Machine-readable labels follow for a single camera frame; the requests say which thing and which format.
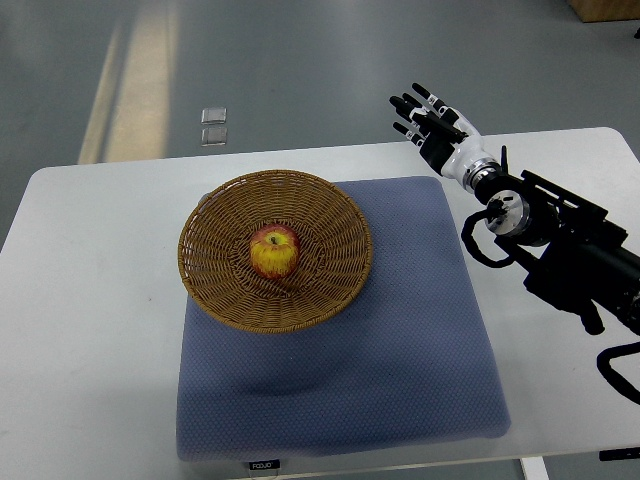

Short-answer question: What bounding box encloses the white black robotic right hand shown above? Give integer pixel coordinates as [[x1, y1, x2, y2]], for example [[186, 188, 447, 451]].
[[389, 83, 499, 193]]

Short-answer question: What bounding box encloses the red yellow apple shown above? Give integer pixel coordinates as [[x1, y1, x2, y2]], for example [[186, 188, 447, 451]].
[[249, 223, 301, 280]]

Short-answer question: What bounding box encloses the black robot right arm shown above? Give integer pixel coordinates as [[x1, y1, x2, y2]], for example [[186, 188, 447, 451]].
[[461, 159, 639, 336]]

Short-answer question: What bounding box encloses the brown wicker basket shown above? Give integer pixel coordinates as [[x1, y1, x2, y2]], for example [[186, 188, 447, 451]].
[[177, 170, 373, 334]]

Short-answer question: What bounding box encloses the wooden box corner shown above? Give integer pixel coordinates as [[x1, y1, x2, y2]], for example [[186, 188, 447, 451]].
[[568, 0, 639, 23]]

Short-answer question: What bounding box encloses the blue grey cushion mat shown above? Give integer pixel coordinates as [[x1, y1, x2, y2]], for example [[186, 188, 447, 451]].
[[176, 176, 510, 462]]

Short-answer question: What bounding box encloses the lower metal floor plate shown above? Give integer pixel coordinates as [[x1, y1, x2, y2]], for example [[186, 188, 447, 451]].
[[201, 126, 228, 147]]

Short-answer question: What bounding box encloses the metal floor plate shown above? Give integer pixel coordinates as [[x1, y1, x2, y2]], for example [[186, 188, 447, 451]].
[[201, 107, 227, 125], [201, 126, 228, 147]]

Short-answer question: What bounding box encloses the upper metal floor plate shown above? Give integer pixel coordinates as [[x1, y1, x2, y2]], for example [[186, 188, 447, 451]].
[[201, 107, 227, 125]]

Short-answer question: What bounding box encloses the white table leg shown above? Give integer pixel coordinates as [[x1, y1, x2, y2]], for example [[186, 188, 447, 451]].
[[520, 456, 550, 480]]

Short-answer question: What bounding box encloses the black label under table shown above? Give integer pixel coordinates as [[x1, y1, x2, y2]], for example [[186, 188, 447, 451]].
[[598, 447, 640, 462]]

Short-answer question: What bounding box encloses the black table control panel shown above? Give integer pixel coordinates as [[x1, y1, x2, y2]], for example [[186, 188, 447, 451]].
[[247, 459, 281, 471]]

